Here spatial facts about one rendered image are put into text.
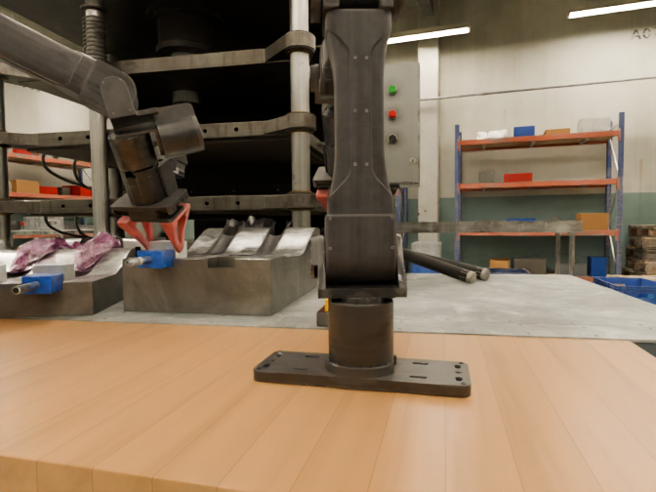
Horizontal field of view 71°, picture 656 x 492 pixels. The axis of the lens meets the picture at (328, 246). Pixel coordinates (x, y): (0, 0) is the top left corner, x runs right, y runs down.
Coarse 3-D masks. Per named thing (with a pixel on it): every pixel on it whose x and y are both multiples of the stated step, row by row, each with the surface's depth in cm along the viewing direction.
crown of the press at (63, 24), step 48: (0, 0) 175; (48, 0) 176; (144, 0) 176; (192, 0) 177; (240, 0) 177; (288, 0) 178; (144, 48) 224; (192, 48) 183; (240, 48) 226; (192, 96) 189
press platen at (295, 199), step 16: (304, 192) 145; (0, 208) 167; (16, 208) 169; (32, 208) 172; (48, 208) 172; (64, 208) 171; (80, 208) 169; (192, 208) 161; (208, 208) 160; (224, 208) 159; (240, 208) 158; (256, 208) 157; (272, 208) 153; (288, 208) 147; (304, 208) 145; (320, 208) 194
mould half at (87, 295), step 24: (72, 240) 110; (0, 264) 87; (120, 264) 88; (0, 288) 72; (72, 288) 74; (96, 288) 76; (120, 288) 87; (0, 312) 73; (24, 312) 73; (48, 312) 73; (72, 312) 74; (96, 312) 75
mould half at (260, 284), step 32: (192, 256) 79; (224, 256) 79; (256, 256) 78; (288, 256) 82; (128, 288) 77; (160, 288) 76; (192, 288) 74; (224, 288) 73; (256, 288) 72; (288, 288) 82
